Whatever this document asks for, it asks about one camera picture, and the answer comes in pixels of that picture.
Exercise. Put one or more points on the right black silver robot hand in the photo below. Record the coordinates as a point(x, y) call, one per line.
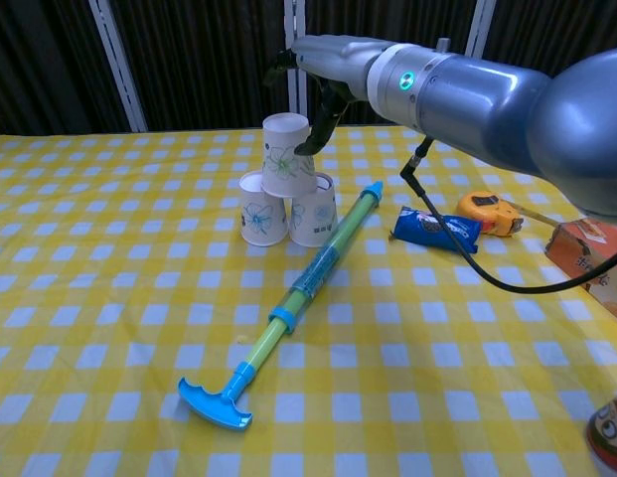
point(338, 62)

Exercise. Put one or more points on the white paper cup green flower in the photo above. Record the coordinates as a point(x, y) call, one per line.
point(283, 154)

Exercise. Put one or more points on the white paper cup blue flower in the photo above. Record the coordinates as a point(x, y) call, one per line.
point(261, 218)

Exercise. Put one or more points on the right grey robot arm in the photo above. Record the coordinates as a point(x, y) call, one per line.
point(487, 104)

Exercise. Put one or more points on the white paper cup marked bottom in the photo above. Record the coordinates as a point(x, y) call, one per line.
point(315, 218)

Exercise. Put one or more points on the yellow checkered tablecloth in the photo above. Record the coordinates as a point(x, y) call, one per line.
point(139, 298)

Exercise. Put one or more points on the blue cookie pack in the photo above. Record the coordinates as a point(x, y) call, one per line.
point(432, 231)

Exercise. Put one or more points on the orange tape measure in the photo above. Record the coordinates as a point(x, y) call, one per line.
point(487, 211)

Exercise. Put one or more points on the blue green water squirter toy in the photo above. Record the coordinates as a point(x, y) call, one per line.
point(308, 283)

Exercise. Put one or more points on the orange red biscuit box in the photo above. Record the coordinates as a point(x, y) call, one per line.
point(586, 248)

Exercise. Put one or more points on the printed metal can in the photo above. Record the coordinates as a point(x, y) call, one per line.
point(611, 437)

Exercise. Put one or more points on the white partition post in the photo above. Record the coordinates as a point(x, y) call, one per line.
point(479, 25)
point(295, 99)
point(119, 69)

